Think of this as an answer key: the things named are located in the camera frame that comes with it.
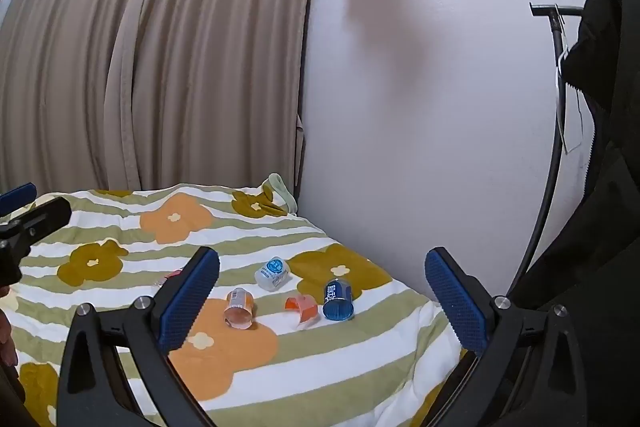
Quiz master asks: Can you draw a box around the pale green cloth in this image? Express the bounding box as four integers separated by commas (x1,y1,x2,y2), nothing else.
262,173,300,215

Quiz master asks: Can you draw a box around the white cup with blue label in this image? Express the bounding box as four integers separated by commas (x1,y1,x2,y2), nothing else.
254,256,292,292

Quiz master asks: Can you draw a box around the black clothes rack pole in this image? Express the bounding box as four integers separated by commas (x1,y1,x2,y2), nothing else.
507,2,586,299

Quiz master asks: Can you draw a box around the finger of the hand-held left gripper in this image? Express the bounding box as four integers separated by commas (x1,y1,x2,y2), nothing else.
0,196,72,259
0,183,39,218

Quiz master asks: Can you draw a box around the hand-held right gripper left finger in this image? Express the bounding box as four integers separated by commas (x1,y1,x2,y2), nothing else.
56,246,222,427

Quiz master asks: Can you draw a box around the person's left hand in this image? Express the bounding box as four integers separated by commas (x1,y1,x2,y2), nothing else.
0,286,20,367

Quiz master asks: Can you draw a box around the small orange cup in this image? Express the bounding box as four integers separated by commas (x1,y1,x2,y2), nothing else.
284,293,320,326

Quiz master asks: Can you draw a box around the small pink cup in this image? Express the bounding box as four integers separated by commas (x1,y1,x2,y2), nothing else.
155,269,184,289

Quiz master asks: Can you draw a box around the black jacket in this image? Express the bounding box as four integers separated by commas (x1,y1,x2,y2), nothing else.
505,0,640,427

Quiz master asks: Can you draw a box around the beige curtain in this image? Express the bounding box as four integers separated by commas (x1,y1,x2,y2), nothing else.
0,0,321,228

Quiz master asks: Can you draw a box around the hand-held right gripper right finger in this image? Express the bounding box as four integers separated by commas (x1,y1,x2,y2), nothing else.
424,246,589,427

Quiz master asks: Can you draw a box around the floral striped blanket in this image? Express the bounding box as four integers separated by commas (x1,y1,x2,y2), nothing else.
0,181,469,427

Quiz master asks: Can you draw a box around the clear cup with orange label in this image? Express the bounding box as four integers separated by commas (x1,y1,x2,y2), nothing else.
223,287,256,329

